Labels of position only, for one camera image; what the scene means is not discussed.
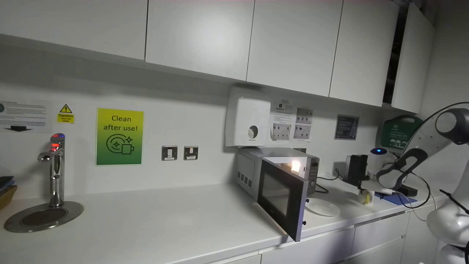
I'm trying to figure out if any chrome water tap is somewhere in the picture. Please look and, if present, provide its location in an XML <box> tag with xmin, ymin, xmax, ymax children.
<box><xmin>37</xmin><ymin>132</ymin><xmax>68</xmax><ymax>210</ymax></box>

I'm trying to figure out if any white lower cabinet front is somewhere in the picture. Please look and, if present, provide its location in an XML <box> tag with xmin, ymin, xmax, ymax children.
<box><xmin>212</xmin><ymin>249</ymin><xmax>264</xmax><ymax>264</ymax></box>
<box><xmin>260</xmin><ymin>226</ymin><xmax>358</xmax><ymax>264</ymax></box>
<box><xmin>352</xmin><ymin>210</ymin><xmax>411</xmax><ymax>241</ymax></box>

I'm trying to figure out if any white wall instruction sheet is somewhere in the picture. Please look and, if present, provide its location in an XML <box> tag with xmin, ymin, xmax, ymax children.
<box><xmin>294</xmin><ymin>123</ymin><xmax>314</xmax><ymax>141</ymax></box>
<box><xmin>270</xmin><ymin>122</ymin><xmax>294</xmax><ymax>142</ymax></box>
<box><xmin>297</xmin><ymin>107</ymin><xmax>314</xmax><ymax>123</ymax></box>

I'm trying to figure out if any green first aid box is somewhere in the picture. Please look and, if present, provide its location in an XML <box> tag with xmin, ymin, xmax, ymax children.
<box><xmin>380</xmin><ymin>114</ymin><xmax>424</xmax><ymax>153</ymax></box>

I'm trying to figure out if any black coffee machine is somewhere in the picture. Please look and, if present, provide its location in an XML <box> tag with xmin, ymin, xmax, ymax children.
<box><xmin>345</xmin><ymin>153</ymin><xmax>420</xmax><ymax>198</ymax></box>

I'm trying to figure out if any black microwave power cable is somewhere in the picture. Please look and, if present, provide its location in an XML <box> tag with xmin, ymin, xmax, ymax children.
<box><xmin>313</xmin><ymin>176</ymin><xmax>339</xmax><ymax>195</ymax></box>

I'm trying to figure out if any yellow warning triangle sticker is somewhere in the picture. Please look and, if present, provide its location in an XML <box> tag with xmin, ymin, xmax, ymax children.
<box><xmin>56</xmin><ymin>103</ymin><xmax>77</xmax><ymax>125</ymax></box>

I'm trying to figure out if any white wall dispenser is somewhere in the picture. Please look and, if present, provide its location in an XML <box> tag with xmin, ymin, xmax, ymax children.
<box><xmin>225</xmin><ymin>87</ymin><xmax>273</xmax><ymax>150</ymax></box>

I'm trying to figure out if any white mug yellow inside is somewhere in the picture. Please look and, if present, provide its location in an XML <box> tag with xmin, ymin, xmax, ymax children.
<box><xmin>358</xmin><ymin>188</ymin><xmax>374</xmax><ymax>205</ymax></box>

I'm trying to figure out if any green clean after use poster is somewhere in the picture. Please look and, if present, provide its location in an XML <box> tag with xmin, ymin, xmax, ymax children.
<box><xmin>96</xmin><ymin>107</ymin><xmax>146</xmax><ymax>166</ymax></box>

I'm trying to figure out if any white round plate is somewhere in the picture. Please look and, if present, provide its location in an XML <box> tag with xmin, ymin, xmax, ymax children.
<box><xmin>305</xmin><ymin>197</ymin><xmax>342</xmax><ymax>219</ymax></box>

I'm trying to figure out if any blue mat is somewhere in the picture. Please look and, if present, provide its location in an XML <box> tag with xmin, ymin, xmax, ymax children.
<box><xmin>374</xmin><ymin>191</ymin><xmax>418</xmax><ymax>205</ymax></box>

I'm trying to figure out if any white text notice sheet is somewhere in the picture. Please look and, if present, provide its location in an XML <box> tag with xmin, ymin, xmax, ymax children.
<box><xmin>0</xmin><ymin>100</ymin><xmax>50</xmax><ymax>129</ymax></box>

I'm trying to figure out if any steel wall socket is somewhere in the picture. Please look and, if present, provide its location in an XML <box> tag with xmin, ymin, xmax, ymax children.
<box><xmin>160</xmin><ymin>144</ymin><xmax>179</xmax><ymax>163</ymax></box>
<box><xmin>184</xmin><ymin>145</ymin><xmax>201</xmax><ymax>161</ymax></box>

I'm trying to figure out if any silver microwave oven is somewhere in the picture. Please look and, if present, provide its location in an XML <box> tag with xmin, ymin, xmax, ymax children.
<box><xmin>234</xmin><ymin>147</ymin><xmax>322</xmax><ymax>244</ymax></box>

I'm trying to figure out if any small white wall label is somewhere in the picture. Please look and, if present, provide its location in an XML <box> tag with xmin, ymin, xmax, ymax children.
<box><xmin>273</xmin><ymin>100</ymin><xmax>295</xmax><ymax>113</ymax></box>

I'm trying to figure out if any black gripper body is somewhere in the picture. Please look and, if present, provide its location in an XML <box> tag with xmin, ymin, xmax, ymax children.
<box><xmin>367</xmin><ymin>172</ymin><xmax>390</xmax><ymax>195</ymax></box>

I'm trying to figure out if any white upper cabinet door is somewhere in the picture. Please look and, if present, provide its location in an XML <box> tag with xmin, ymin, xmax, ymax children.
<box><xmin>329</xmin><ymin>0</ymin><xmax>402</xmax><ymax>109</ymax></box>
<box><xmin>392</xmin><ymin>2</ymin><xmax>437</xmax><ymax>114</ymax></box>
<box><xmin>0</xmin><ymin>0</ymin><xmax>150</xmax><ymax>62</ymax></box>
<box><xmin>146</xmin><ymin>0</ymin><xmax>257</xmax><ymax>81</ymax></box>
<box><xmin>247</xmin><ymin>0</ymin><xmax>345</xmax><ymax>98</ymax></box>

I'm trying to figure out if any dark framed Christmas poster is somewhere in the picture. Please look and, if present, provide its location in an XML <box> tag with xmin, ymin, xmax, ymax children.
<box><xmin>335</xmin><ymin>114</ymin><xmax>361</xmax><ymax>142</ymax></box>

